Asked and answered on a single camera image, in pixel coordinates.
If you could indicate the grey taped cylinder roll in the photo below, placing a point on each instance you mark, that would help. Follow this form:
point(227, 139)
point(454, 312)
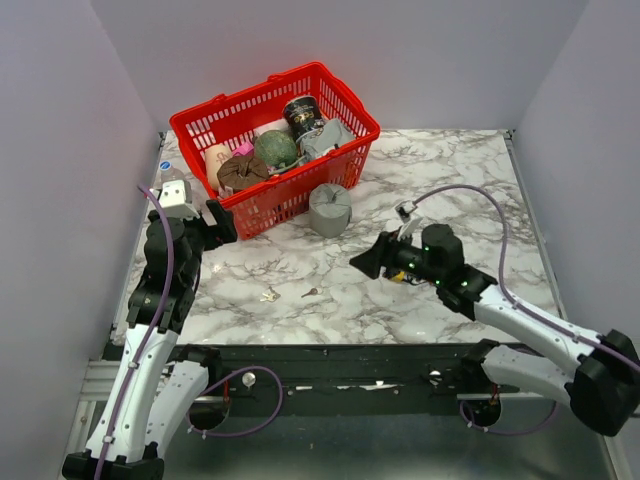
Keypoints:
point(330, 210)

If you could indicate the green round melon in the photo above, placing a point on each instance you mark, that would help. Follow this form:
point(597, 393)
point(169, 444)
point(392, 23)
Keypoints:
point(276, 149)

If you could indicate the clear plastic water bottle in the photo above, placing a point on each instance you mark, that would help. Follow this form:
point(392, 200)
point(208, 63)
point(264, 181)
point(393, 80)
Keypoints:
point(168, 172)

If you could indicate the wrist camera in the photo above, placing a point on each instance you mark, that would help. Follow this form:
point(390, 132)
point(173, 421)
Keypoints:
point(176, 200)
point(406, 211)

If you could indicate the grey wrapped bundle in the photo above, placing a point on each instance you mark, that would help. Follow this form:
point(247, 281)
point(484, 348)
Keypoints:
point(317, 143)

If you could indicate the red plastic shopping basket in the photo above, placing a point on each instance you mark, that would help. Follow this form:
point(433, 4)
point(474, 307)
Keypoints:
point(243, 116)

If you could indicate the pink small box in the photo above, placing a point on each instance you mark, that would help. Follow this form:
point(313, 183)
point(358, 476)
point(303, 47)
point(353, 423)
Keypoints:
point(244, 149)

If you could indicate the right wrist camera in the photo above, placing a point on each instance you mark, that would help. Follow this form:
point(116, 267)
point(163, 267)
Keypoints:
point(406, 211)

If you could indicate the black printed can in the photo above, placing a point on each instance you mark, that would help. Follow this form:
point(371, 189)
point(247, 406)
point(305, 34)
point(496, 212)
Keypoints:
point(303, 116)

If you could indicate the single key with ring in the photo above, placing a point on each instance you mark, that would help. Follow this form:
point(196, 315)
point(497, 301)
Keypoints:
point(311, 292)

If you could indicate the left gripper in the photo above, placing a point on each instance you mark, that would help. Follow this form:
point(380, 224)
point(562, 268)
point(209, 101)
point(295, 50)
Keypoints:
point(222, 233)

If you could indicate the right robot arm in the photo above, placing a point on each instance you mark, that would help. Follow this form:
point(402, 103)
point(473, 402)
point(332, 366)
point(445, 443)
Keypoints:
point(596, 375)

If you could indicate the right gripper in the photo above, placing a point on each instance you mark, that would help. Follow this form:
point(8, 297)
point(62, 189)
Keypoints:
point(383, 252)

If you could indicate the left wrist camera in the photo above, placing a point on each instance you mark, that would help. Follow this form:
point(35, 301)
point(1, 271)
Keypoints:
point(176, 200)

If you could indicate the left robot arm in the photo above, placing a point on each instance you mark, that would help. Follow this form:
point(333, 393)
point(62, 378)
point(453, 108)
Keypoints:
point(156, 383)

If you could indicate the brown fabric pouch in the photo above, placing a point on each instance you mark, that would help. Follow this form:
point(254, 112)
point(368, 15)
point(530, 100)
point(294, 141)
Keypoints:
point(242, 172)

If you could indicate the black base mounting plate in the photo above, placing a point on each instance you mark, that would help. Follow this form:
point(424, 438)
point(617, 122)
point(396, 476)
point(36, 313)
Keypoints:
point(350, 380)

